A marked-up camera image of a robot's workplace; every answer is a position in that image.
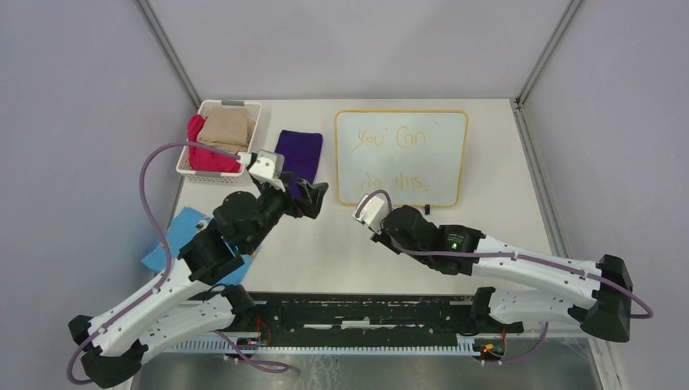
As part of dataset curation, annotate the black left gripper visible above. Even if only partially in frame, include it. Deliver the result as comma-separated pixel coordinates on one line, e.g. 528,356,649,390
245,171,328,253

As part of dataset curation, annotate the yellow framed whiteboard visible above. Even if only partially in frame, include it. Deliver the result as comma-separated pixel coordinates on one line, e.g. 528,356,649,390
334,110,469,207

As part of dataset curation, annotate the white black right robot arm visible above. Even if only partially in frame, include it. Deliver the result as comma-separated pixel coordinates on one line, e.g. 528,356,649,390
354,206,633,343

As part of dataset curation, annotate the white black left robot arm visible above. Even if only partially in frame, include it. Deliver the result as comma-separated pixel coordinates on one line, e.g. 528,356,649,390
67,175,329,388

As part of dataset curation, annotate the purple towel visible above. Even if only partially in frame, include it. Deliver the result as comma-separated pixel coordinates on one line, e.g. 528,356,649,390
275,129,323,198

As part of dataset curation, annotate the beige cloth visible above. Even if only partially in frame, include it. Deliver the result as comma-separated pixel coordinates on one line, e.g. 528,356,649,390
199,107,256,152

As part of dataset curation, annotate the pink cloth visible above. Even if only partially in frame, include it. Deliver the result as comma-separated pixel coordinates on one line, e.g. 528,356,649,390
187,115,246,173

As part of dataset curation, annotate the blue cartoon cloth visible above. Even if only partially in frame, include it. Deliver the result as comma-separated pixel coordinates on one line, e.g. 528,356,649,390
141,207,258,285

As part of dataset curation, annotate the white plastic basket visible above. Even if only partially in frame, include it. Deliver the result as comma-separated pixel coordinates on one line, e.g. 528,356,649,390
176,100,262,185

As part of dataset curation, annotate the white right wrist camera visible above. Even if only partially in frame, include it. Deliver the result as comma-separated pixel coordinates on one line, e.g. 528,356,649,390
353,192,392,233

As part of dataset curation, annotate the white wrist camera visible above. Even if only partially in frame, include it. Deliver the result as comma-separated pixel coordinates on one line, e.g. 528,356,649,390
238,150,286,192
353,192,392,233

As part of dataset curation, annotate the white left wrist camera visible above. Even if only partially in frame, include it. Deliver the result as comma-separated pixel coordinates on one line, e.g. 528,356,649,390
238,150,286,192

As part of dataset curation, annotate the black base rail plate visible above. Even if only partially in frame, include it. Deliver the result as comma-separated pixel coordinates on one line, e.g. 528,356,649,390
203,292,525,349

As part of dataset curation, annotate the white toothed cable duct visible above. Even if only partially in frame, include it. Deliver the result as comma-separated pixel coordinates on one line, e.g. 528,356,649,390
164,336,480,357

